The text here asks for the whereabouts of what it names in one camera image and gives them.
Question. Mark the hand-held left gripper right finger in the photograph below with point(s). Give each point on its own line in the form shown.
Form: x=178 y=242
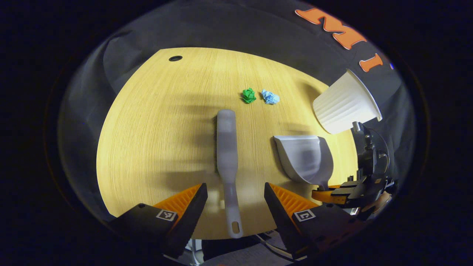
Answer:
x=279 y=214

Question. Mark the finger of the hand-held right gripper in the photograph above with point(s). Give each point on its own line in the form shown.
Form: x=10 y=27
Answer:
x=329 y=195

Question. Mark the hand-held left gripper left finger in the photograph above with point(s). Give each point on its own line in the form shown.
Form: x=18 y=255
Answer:
x=186 y=218

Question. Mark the grey dustpan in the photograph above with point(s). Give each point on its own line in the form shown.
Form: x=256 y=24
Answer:
x=303 y=159

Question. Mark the white ribbed garbage bin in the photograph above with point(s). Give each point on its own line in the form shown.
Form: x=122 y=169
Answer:
x=343 y=105

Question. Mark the small grey broom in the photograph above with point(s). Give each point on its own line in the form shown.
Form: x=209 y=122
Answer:
x=227 y=147

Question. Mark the blue paper ball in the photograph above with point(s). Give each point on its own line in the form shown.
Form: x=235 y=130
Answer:
x=270 y=97

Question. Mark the green paper ball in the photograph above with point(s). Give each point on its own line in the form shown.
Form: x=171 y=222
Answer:
x=249 y=96

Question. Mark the white metal desk leg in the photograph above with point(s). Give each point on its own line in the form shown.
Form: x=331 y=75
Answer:
x=196 y=253

